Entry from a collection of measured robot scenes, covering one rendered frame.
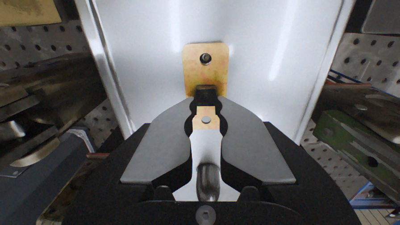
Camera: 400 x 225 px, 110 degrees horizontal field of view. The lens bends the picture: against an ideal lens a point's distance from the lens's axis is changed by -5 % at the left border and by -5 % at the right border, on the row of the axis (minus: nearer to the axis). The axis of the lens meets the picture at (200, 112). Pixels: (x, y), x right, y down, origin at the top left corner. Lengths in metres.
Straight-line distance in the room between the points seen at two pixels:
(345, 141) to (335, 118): 0.03
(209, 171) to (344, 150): 0.15
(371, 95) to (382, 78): 0.42
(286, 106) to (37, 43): 0.65
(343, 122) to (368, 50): 0.43
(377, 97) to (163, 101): 0.27
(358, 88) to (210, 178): 0.25
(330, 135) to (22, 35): 0.74
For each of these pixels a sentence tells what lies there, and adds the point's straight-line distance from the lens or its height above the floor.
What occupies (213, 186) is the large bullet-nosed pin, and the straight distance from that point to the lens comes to 0.20.
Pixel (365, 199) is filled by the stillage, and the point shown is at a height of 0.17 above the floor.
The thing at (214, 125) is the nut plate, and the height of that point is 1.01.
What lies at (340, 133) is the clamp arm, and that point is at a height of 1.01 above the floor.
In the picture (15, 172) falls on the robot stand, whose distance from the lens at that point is 0.67.
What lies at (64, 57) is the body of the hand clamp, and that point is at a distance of 0.25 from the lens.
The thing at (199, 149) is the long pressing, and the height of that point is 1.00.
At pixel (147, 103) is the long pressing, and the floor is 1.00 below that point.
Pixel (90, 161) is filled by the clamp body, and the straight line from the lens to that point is 0.34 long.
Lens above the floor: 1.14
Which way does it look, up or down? 58 degrees down
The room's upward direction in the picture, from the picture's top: 176 degrees counter-clockwise
